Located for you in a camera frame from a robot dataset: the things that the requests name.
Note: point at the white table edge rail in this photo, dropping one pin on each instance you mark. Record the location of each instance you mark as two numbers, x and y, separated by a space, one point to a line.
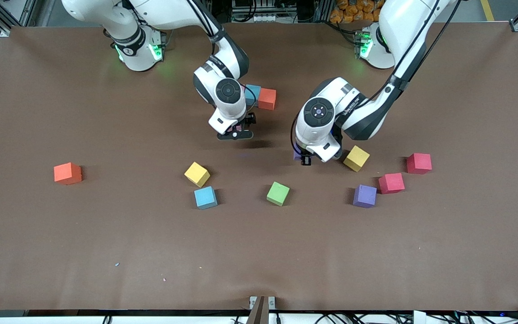
61 320

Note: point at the purple foam cube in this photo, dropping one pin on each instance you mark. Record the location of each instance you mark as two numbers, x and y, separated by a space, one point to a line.
364 196
296 155

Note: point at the green foam cube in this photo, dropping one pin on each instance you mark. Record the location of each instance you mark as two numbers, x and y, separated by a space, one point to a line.
278 194

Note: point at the metal equipment rack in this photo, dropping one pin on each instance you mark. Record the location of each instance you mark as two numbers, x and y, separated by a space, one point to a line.
263 9

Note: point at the orange foam cube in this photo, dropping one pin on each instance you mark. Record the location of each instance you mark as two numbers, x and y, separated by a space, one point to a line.
267 100
67 174

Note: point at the red foam cube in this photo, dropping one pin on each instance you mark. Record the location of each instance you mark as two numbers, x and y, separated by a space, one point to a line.
418 163
391 183

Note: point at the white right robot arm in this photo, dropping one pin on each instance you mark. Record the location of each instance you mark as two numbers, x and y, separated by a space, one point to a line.
223 67

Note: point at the brown table cover sheet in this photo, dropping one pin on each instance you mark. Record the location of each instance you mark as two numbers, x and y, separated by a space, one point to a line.
259 252

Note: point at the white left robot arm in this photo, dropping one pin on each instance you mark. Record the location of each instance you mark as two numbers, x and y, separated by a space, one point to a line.
403 31

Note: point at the yellow foam cube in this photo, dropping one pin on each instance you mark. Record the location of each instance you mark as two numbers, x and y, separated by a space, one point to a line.
197 175
356 158

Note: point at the pile of orange objects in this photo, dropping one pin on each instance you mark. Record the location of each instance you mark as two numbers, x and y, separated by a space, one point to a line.
353 13

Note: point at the blue foam cube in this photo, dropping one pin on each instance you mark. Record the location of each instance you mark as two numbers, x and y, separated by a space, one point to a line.
253 91
205 198

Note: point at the metal table edge bracket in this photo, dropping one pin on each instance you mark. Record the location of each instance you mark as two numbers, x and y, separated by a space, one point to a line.
271 302

